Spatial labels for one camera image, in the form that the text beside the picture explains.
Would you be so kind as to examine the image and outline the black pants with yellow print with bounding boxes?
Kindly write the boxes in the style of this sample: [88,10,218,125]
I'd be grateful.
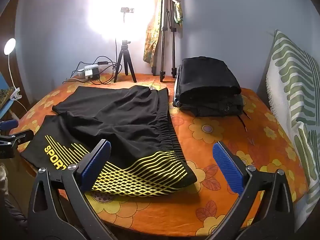
[20,85,198,198]

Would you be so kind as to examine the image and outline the person's black top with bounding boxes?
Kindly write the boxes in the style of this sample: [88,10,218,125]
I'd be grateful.
[0,187,29,240]

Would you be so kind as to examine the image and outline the tall black tripod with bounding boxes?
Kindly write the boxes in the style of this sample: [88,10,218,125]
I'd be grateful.
[151,0,178,83]

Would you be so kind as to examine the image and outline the green striped white cloth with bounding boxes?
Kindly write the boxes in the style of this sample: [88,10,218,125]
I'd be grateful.
[265,29,320,233]

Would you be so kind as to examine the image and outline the blue framed picture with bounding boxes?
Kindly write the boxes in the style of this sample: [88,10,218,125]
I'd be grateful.
[0,70,16,120]

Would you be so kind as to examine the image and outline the white clip lamp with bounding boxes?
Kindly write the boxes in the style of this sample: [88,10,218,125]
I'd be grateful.
[3,37,28,112]

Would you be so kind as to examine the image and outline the folded dark mesh garment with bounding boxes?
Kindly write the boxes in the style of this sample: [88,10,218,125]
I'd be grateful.
[174,92,251,133]

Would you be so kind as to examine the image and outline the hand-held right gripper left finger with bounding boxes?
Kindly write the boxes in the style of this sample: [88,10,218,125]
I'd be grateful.
[27,139,112,240]

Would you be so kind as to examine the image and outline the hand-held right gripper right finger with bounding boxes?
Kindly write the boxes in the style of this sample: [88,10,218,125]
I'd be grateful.
[207,141,296,240]

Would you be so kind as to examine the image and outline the white power strip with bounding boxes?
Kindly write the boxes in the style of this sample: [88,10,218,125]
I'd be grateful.
[77,64,101,81]

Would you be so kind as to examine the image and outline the bright ring light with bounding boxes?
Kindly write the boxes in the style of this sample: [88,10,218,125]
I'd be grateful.
[86,0,156,46]

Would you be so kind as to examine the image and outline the green patterned scarf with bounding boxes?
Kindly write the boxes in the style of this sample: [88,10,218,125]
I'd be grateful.
[169,0,185,27]

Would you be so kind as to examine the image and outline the black cable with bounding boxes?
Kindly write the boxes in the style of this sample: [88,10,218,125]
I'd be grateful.
[71,56,119,85]

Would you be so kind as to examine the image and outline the yellow floral cloth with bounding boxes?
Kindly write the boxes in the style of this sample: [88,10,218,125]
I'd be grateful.
[143,0,164,68]

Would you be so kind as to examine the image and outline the orange floral tablecloth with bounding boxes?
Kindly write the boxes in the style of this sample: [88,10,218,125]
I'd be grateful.
[12,73,310,231]

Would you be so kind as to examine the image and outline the white cable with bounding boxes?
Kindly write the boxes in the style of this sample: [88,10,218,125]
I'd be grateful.
[62,75,87,83]

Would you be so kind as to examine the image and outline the small black tripod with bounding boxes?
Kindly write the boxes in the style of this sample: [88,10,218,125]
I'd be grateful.
[113,39,138,84]

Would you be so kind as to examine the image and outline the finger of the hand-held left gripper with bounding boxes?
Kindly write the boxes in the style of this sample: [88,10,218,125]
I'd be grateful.
[0,129,34,151]
[0,119,19,132]

